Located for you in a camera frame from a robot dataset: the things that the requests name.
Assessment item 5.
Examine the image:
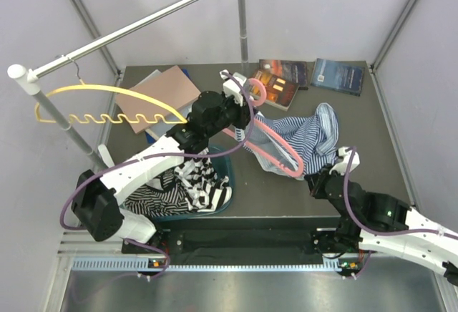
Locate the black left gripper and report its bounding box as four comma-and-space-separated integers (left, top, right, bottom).
205, 91, 257, 137

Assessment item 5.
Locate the blue white striped tank top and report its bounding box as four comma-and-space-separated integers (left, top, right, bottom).
248, 103, 339, 180

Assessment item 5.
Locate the pink plastic hanger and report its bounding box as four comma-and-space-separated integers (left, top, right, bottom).
240, 78, 304, 178

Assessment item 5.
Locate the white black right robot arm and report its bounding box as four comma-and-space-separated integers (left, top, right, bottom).
306, 167, 457, 286

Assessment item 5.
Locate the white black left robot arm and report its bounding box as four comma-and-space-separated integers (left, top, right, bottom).
69, 89, 254, 253

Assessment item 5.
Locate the yellow wavy hanger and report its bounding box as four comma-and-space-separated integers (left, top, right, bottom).
44, 63, 187, 125

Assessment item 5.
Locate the orange cover paperback book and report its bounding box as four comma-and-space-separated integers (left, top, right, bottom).
253, 69, 299, 111

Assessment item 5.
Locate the teal plastic basket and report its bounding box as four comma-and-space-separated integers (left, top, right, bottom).
145, 156, 235, 220

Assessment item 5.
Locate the dark cover book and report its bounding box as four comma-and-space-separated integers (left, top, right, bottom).
259, 59, 309, 90

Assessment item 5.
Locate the wide-striped black white garment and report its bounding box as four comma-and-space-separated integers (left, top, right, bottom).
174, 158, 233, 213

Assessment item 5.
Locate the blue cover book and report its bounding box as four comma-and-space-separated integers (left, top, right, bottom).
311, 58, 365, 97

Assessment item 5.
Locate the metal rack right pole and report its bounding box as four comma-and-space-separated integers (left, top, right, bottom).
238, 0, 249, 77

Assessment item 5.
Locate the metal rack pole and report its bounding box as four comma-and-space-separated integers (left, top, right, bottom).
238, 0, 249, 77
33, 91, 107, 169

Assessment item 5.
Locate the thin-striped black white garment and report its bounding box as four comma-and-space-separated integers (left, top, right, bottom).
123, 183, 190, 218

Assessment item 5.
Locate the white rack left foot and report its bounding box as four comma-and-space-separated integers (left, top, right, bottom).
97, 144, 115, 167

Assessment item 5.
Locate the metal rack left pole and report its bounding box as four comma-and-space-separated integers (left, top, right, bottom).
33, 91, 107, 169

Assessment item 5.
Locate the white rack top bar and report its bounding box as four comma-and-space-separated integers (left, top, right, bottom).
7, 0, 199, 96

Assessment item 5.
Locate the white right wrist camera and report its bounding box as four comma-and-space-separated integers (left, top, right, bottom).
331, 147, 360, 175

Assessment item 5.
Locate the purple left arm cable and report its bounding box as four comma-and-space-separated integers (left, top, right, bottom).
59, 72, 255, 283

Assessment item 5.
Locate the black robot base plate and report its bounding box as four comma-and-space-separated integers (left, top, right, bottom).
146, 216, 358, 255

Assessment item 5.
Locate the aluminium wall frame rail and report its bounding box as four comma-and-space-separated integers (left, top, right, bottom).
69, 0, 122, 78
369, 0, 420, 72

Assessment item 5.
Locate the slotted white cable duct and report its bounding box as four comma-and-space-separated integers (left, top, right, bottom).
71, 257, 362, 273

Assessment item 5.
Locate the right aluminium wall frame rail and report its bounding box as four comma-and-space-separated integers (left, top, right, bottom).
369, 0, 420, 72

